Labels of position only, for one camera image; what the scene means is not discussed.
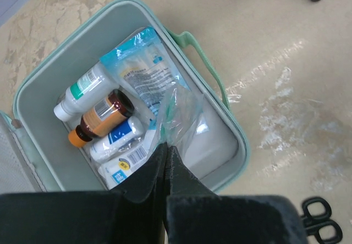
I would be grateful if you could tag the black handled scissors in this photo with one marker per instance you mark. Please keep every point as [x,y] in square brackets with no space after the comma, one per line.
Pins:
[314,223]

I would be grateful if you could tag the brown bottle orange cap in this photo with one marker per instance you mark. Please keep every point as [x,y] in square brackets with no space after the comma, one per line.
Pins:
[98,121]

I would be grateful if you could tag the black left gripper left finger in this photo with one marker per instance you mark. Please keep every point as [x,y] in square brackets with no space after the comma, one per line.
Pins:
[129,213]

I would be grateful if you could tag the white blue bandage roll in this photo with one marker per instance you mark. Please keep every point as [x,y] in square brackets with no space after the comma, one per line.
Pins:
[117,139]

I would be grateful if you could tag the light blue foil pouch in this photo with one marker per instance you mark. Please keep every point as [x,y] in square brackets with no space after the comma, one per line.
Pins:
[143,66]

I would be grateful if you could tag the mint green medicine case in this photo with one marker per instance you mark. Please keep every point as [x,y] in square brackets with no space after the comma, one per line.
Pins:
[36,155]

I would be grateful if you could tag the white plastic bottle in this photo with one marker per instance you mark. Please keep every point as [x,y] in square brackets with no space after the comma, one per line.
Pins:
[83,94]

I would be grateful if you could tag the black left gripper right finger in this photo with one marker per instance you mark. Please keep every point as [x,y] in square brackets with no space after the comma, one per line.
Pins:
[194,214]

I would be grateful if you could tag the clear green dotted packet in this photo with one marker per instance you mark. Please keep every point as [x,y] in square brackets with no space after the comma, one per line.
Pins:
[180,118]

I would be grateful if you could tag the white gauze dressing packet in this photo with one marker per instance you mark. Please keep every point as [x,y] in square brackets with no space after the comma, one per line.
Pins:
[119,168]

